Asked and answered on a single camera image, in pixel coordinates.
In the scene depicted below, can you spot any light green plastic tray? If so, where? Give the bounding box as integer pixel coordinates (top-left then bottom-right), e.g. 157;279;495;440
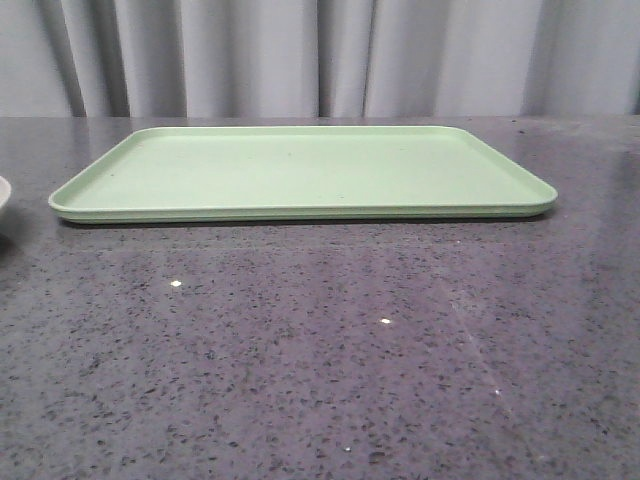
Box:
49;126;558;224

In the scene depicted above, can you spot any grey pleated curtain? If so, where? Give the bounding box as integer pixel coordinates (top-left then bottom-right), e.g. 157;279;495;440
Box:
1;1;639;118

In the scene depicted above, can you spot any beige round plastic plate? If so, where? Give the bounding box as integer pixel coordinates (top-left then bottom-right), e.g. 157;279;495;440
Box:
0;176;13;222

